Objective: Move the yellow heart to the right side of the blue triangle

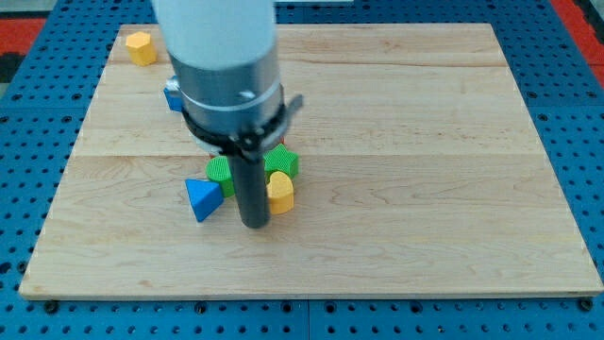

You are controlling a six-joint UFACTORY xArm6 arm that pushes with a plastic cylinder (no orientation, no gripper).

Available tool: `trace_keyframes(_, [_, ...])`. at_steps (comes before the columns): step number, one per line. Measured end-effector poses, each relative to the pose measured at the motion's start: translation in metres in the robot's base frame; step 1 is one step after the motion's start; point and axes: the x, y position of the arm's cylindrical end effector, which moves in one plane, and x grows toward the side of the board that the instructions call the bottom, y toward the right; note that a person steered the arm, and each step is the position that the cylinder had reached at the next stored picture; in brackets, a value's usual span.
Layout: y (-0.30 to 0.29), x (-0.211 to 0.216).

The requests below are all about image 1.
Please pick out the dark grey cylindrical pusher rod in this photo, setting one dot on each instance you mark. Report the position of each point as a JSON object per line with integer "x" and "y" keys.
{"x": 250, "y": 190}

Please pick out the yellow heart block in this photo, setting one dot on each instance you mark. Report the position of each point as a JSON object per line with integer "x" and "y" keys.
{"x": 280, "y": 190}

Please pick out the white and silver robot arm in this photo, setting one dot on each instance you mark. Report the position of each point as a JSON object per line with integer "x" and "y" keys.
{"x": 224, "y": 54}

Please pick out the blue block behind arm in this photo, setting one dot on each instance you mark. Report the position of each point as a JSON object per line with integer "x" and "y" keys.
{"x": 172, "y": 94}

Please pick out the blue triangle block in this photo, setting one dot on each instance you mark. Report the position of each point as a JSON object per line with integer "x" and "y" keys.
{"x": 204, "y": 196}

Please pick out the green round block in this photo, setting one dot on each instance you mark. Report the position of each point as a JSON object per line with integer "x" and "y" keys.
{"x": 217, "y": 170}

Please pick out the green star block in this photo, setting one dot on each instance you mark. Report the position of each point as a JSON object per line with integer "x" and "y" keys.
{"x": 281, "y": 159}

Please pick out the light wooden board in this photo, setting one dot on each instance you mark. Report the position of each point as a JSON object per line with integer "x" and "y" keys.
{"x": 421, "y": 175}

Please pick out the yellow hexagon block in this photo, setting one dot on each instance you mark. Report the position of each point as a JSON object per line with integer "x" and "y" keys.
{"x": 141, "y": 49}

